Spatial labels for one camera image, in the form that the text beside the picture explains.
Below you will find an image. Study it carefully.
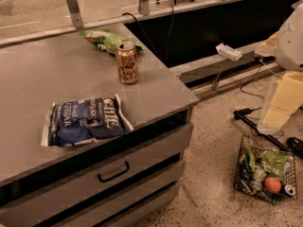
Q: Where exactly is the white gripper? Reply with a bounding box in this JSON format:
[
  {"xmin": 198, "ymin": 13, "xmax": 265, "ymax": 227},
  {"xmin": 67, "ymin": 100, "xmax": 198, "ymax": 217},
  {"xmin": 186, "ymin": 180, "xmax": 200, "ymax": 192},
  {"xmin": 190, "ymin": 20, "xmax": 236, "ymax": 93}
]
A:
[{"xmin": 255, "ymin": 3, "xmax": 303, "ymax": 131}]

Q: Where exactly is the orange soda can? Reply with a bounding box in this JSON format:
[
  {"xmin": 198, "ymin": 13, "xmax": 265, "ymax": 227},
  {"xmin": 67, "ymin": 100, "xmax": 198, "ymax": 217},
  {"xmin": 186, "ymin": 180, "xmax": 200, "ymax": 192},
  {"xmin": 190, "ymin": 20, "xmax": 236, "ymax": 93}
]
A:
[{"xmin": 116, "ymin": 42, "xmax": 138, "ymax": 84}]

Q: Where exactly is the blue can in basket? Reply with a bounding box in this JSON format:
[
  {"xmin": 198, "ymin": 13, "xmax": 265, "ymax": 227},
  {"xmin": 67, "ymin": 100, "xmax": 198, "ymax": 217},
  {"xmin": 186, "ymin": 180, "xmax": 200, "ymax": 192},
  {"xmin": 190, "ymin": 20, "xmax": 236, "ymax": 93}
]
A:
[{"xmin": 280, "ymin": 184, "xmax": 296, "ymax": 197}]

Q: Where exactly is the black stand base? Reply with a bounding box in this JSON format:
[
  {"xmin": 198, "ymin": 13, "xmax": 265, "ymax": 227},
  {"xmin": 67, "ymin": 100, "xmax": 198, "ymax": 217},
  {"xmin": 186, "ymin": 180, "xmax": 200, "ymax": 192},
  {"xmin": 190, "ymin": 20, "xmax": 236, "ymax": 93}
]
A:
[{"xmin": 233, "ymin": 108, "xmax": 303, "ymax": 159}]

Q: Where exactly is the white small packet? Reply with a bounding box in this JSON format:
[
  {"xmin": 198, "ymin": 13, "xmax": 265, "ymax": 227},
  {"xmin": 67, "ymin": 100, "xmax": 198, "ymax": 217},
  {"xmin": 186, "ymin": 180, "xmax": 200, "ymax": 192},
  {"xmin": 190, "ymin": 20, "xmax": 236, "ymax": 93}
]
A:
[{"xmin": 216, "ymin": 44, "xmax": 242, "ymax": 61}]

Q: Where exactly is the green snack bag in basket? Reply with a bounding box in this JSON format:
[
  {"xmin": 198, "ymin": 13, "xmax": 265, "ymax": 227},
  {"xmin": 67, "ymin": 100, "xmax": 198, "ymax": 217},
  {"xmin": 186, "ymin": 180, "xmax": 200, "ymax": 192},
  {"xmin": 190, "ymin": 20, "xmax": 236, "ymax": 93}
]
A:
[{"xmin": 261, "ymin": 148, "xmax": 291, "ymax": 179}]

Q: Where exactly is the orange fruit in basket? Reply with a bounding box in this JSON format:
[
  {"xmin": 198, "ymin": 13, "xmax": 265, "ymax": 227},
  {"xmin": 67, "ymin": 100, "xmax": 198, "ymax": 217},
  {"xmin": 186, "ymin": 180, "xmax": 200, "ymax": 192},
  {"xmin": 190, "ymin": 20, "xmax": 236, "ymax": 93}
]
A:
[{"xmin": 264, "ymin": 177, "xmax": 282, "ymax": 193}]

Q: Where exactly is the green chips bag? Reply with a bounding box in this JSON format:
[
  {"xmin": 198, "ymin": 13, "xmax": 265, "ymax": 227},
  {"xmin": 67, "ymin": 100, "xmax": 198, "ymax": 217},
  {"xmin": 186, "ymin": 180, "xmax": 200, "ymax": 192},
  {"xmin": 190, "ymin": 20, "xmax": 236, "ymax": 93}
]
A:
[{"xmin": 79, "ymin": 29, "xmax": 144, "ymax": 54}]

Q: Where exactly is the grey drawer cabinet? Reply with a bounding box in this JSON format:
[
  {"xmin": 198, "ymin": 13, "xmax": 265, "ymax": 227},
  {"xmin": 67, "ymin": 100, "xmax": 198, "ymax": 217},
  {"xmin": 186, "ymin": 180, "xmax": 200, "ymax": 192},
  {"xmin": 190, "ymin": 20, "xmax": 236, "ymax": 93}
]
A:
[{"xmin": 0, "ymin": 108, "xmax": 193, "ymax": 227}]

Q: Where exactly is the blue kettle chips bag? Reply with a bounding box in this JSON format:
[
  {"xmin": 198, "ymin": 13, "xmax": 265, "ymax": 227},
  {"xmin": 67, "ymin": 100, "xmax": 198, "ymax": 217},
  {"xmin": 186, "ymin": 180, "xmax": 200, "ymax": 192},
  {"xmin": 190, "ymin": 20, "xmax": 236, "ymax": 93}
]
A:
[{"xmin": 41, "ymin": 94, "xmax": 134, "ymax": 148}]

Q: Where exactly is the black cable on floor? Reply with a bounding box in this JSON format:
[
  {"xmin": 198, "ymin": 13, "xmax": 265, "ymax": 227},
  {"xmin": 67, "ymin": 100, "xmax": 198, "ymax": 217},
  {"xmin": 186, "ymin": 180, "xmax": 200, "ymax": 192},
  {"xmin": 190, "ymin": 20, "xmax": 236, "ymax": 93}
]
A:
[{"xmin": 240, "ymin": 56, "xmax": 278, "ymax": 100}]

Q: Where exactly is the black wire basket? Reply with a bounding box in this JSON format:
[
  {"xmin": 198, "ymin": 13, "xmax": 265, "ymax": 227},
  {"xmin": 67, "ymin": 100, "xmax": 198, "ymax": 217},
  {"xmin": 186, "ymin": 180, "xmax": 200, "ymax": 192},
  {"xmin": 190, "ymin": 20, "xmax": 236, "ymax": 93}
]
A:
[{"xmin": 234, "ymin": 135, "xmax": 297, "ymax": 204}]

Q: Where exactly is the black cable behind counter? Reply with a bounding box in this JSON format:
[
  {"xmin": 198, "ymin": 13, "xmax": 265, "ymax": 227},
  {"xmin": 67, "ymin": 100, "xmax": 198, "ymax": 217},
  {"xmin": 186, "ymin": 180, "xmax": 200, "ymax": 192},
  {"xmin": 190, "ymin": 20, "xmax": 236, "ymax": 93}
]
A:
[{"xmin": 121, "ymin": 5, "xmax": 176, "ymax": 61}]

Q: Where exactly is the middle metal rail bracket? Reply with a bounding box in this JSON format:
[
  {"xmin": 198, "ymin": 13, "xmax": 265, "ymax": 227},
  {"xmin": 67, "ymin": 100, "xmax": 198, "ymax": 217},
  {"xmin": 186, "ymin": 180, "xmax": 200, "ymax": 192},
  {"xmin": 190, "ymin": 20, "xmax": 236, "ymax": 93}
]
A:
[{"xmin": 138, "ymin": 0, "xmax": 150, "ymax": 16}]

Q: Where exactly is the metal rail bracket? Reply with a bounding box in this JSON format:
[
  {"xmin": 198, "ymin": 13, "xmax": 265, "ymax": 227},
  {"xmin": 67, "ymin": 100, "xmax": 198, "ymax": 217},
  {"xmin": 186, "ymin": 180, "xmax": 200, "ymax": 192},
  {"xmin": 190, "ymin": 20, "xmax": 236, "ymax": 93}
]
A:
[
  {"xmin": 138, "ymin": 0, "xmax": 150, "ymax": 16},
  {"xmin": 66, "ymin": 0, "xmax": 83, "ymax": 29}
]

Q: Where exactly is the black drawer handle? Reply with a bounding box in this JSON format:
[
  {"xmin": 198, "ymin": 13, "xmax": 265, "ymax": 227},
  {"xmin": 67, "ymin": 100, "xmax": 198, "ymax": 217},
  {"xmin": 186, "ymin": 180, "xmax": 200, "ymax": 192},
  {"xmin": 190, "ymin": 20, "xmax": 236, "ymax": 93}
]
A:
[{"xmin": 97, "ymin": 161, "xmax": 130, "ymax": 183}]

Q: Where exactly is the left metal rail bracket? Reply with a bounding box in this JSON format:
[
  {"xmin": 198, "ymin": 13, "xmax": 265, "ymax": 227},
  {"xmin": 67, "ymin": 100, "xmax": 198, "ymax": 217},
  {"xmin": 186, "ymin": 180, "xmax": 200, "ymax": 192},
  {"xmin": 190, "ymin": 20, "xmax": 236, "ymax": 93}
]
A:
[{"xmin": 66, "ymin": 0, "xmax": 83, "ymax": 29}]

